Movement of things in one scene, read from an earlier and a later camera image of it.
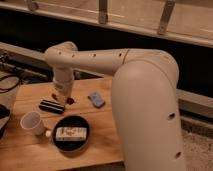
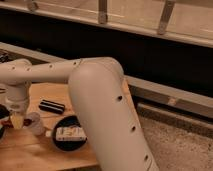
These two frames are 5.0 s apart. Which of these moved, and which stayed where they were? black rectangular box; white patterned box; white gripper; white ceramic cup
Moved: white gripper
Stayed: white ceramic cup; black rectangular box; white patterned box
